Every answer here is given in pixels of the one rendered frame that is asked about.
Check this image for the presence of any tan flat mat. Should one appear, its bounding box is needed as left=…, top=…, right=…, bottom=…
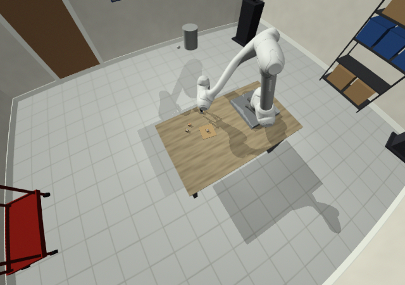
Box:
left=199, top=124, right=216, bottom=139

